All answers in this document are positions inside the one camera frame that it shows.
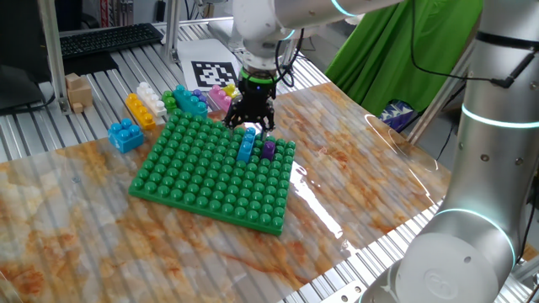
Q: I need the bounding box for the silver robot mounting plate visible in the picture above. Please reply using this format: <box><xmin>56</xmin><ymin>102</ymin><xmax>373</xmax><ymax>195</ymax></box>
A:
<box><xmin>323</xmin><ymin>278</ymin><xmax>371</xmax><ymax>303</ymax></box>

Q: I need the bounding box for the orange-yellow long block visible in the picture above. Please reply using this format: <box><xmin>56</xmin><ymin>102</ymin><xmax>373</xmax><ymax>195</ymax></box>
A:
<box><xmin>125</xmin><ymin>93</ymin><xmax>157</xmax><ymax>131</ymax></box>

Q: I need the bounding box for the black desk pad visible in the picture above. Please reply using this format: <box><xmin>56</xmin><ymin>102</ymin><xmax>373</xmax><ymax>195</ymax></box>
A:
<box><xmin>61</xmin><ymin>50</ymin><xmax>120</xmax><ymax>77</ymax></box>

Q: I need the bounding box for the black monitor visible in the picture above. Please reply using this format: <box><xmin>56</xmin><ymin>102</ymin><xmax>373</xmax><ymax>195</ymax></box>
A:
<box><xmin>0</xmin><ymin>0</ymin><xmax>54</xmax><ymax>117</ymax></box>

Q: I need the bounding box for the teal long block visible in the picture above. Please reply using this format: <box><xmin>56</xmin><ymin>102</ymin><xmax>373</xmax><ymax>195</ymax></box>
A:
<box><xmin>173</xmin><ymin>84</ymin><xmax>210</xmax><ymax>120</ymax></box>

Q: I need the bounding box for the pink long block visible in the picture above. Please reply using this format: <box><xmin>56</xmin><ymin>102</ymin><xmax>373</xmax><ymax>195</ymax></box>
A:
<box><xmin>208</xmin><ymin>84</ymin><xmax>234</xmax><ymax>113</ymax></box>

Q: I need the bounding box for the large wooden block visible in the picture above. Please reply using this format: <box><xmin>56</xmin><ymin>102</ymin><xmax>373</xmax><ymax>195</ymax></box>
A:
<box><xmin>66</xmin><ymin>79</ymin><xmax>94</xmax><ymax>109</ymax></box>

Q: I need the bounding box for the printed marker tag sheet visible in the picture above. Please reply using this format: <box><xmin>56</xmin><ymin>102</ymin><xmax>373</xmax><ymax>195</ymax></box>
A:
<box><xmin>176</xmin><ymin>38</ymin><xmax>248</xmax><ymax>93</ymax></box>

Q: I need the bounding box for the small yellow block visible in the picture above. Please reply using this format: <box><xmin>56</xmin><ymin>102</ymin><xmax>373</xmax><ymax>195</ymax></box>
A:
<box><xmin>221</xmin><ymin>82</ymin><xmax>241</xmax><ymax>100</ymax></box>

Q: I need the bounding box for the small green block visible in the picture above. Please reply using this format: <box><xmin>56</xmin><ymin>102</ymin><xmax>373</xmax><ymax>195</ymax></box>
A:
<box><xmin>162</xmin><ymin>89</ymin><xmax>179</xmax><ymax>114</ymax></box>

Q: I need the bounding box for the marble pattern table mat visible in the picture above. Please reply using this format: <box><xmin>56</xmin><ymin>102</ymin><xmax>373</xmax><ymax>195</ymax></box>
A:
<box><xmin>0</xmin><ymin>81</ymin><xmax>455</xmax><ymax>303</ymax></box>

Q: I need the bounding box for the green cloth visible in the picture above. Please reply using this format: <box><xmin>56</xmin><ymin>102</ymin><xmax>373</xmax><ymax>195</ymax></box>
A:
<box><xmin>324</xmin><ymin>0</ymin><xmax>484</xmax><ymax>117</ymax></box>

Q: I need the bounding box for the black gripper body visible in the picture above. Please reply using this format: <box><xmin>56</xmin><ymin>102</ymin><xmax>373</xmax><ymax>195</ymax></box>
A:
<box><xmin>240</xmin><ymin>78</ymin><xmax>278</xmax><ymax>109</ymax></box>

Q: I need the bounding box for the green studded baseplate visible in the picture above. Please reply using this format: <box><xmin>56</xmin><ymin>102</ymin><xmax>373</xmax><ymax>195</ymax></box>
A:
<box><xmin>128</xmin><ymin>108</ymin><xmax>296</xmax><ymax>237</ymax></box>

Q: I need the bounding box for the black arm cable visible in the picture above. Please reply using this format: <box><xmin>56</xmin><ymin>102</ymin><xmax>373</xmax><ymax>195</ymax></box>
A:
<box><xmin>408</xmin><ymin>0</ymin><xmax>536</xmax><ymax>90</ymax></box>

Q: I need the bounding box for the light blue long block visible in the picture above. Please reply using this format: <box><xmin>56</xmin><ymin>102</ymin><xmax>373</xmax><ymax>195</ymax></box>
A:
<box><xmin>236</xmin><ymin>126</ymin><xmax>257</xmax><ymax>164</ymax></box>

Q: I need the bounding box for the black keyboard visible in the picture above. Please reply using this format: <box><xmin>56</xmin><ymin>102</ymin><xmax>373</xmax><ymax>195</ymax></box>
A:
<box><xmin>58</xmin><ymin>22</ymin><xmax>165</xmax><ymax>59</ymax></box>

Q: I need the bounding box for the red white striped pole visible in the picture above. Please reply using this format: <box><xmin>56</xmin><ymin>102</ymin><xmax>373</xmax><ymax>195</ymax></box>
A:
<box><xmin>99</xmin><ymin>0</ymin><xmax>111</xmax><ymax>29</ymax></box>

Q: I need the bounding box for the blue white patterned bag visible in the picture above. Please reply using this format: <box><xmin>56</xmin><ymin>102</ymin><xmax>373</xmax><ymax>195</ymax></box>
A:
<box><xmin>377</xmin><ymin>99</ymin><xmax>416</xmax><ymax>134</ymax></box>

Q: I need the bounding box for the white long block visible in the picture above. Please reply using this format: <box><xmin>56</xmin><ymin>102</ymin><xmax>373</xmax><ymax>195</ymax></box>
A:
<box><xmin>136</xmin><ymin>81</ymin><xmax>168</xmax><ymax>118</ymax></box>

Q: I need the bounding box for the purple single-stud block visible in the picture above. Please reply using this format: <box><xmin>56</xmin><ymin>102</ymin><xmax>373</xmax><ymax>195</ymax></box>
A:
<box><xmin>260</xmin><ymin>141</ymin><xmax>277</xmax><ymax>162</ymax></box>

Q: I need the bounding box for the light blue square block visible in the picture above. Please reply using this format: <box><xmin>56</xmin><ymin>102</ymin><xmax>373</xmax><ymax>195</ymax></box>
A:
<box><xmin>107</xmin><ymin>118</ymin><xmax>146</xmax><ymax>155</ymax></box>

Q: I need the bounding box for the aluminium frame post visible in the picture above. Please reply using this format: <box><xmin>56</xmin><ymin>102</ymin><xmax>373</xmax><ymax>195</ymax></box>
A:
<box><xmin>406</xmin><ymin>41</ymin><xmax>477</xmax><ymax>146</ymax></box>
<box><xmin>163</xmin><ymin>0</ymin><xmax>183</xmax><ymax>63</ymax></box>
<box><xmin>37</xmin><ymin>0</ymin><xmax>72</xmax><ymax>115</ymax></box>

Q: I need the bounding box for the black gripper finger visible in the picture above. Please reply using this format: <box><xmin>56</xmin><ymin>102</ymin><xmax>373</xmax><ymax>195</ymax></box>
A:
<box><xmin>222</xmin><ymin>100</ymin><xmax>248</xmax><ymax>130</ymax></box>
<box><xmin>255</xmin><ymin>104</ymin><xmax>277</xmax><ymax>132</ymax></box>

